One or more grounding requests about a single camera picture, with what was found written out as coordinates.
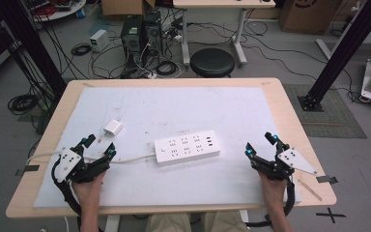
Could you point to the large cardboard box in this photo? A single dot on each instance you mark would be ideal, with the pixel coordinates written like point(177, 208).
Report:
point(309, 16)

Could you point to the white-legged desk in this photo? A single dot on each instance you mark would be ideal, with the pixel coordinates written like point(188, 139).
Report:
point(222, 3)

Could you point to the grey floor mat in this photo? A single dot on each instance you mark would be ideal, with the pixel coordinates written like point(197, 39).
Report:
point(335, 119)

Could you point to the small cardboard box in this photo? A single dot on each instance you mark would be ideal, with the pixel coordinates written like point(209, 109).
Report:
point(122, 6)

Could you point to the white power supply box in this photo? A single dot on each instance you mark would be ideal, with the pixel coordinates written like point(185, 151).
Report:
point(99, 40)

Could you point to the person's left hand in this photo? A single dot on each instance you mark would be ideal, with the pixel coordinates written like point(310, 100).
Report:
point(88, 190)

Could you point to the black computer tower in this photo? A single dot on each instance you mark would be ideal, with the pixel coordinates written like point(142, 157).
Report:
point(131, 35)
point(153, 32)

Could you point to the black metal stand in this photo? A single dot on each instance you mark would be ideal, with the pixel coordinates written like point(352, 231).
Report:
point(35, 45)
point(344, 48)

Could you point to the white table leg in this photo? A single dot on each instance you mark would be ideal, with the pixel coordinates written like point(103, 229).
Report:
point(112, 224)

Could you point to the thin wooden stick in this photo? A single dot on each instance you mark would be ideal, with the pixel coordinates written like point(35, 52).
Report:
point(309, 189)

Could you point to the person's right leg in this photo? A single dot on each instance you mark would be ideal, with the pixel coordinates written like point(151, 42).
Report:
point(225, 223)

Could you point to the round white table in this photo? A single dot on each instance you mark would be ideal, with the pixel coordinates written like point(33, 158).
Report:
point(61, 14)

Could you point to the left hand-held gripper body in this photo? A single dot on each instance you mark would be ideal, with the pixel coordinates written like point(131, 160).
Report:
point(67, 162)

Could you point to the white power strip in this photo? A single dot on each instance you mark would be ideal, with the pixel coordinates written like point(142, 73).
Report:
point(186, 148)

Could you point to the black round stool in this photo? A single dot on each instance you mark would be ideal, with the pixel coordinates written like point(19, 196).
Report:
point(212, 62)

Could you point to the person's leg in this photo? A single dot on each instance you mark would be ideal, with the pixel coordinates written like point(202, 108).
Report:
point(169, 224)
point(225, 223)

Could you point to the light wooden table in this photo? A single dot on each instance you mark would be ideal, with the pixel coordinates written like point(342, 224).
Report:
point(290, 106)

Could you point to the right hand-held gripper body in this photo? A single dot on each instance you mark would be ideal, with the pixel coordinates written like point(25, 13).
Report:
point(290, 159)

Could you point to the black tape strip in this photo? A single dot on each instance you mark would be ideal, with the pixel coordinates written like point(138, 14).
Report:
point(29, 168)
point(327, 179)

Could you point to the person's left leg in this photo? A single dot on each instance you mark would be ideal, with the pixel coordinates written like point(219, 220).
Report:
point(169, 224)

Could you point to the person's right hand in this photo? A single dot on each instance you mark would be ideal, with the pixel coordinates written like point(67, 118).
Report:
point(272, 190)

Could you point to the white foam mat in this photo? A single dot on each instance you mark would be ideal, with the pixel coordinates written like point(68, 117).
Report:
point(180, 109)

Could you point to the white charger plug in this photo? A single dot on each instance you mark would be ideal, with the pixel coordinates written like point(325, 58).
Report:
point(112, 128)

